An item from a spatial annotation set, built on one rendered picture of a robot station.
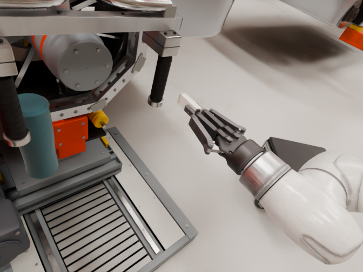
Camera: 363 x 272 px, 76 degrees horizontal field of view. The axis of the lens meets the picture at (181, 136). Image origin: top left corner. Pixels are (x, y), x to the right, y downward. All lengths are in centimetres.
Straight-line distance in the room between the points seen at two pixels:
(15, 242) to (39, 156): 28
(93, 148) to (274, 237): 111
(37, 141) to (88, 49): 28
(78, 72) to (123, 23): 15
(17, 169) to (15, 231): 40
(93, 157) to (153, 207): 38
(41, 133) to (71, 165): 51
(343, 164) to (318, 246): 18
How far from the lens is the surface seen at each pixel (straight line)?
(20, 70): 85
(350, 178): 55
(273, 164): 46
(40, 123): 67
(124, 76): 86
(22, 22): 47
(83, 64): 58
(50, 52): 60
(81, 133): 92
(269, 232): 154
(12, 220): 87
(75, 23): 49
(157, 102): 66
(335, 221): 46
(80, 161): 119
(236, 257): 137
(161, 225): 120
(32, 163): 78
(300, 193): 45
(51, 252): 115
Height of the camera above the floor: 115
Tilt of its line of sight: 42 degrees down
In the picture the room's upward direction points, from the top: 20 degrees clockwise
